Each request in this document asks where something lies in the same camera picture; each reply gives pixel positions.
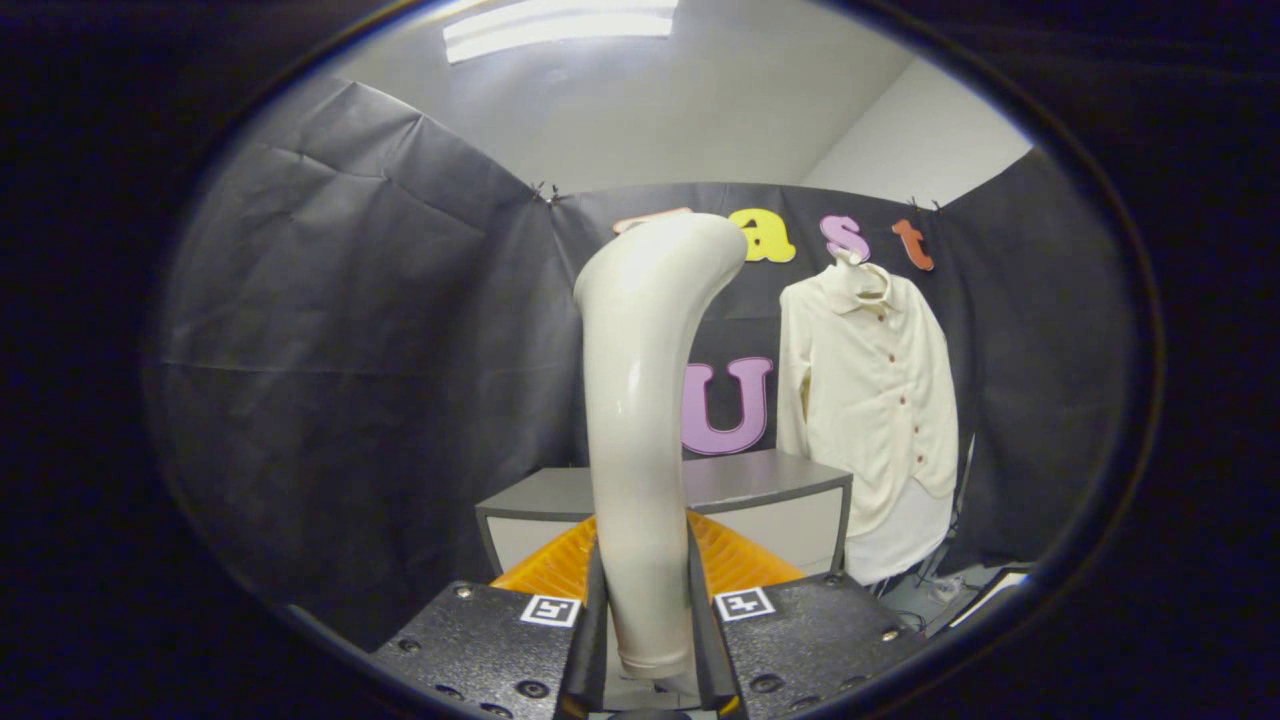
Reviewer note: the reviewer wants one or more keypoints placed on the grey cabinet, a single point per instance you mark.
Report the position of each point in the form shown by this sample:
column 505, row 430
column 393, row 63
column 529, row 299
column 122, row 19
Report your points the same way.
column 740, row 480

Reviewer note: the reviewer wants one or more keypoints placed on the white clothes hanger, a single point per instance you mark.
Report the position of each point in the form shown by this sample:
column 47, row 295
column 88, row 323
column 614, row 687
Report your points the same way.
column 850, row 258

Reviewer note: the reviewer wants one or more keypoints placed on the white garment steamer head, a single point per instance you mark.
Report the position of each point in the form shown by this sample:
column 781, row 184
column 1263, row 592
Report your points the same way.
column 640, row 400

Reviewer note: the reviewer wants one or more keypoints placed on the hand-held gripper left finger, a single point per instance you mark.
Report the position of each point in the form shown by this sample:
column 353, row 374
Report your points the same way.
column 500, row 645

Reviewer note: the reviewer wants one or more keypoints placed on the thin stand pole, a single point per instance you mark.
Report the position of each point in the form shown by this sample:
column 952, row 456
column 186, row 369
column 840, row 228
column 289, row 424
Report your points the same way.
column 962, row 490

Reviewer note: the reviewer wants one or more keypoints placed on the black backdrop cloth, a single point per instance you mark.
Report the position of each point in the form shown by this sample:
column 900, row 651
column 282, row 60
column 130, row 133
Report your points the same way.
column 350, row 350

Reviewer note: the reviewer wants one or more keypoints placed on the small metal clip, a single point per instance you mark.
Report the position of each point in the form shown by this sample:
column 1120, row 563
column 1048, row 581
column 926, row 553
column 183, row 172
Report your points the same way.
column 545, row 192
column 922, row 204

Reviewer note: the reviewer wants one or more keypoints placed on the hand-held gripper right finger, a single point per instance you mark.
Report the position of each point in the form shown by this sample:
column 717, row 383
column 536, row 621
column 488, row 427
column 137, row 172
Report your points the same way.
column 800, row 640

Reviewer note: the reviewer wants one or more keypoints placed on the cream button shirt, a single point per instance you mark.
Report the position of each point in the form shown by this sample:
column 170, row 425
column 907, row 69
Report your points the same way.
column 870, row 400

